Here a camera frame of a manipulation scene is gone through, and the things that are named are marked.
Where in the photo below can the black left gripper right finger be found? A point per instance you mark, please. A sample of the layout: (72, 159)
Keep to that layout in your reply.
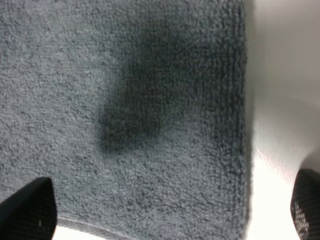
(305, 204)

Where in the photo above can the grey towel with orange dots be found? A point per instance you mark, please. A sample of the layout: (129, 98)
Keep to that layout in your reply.
(134, 108)

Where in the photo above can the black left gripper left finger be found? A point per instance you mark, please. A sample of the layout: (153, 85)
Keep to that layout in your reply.
(30, 213)

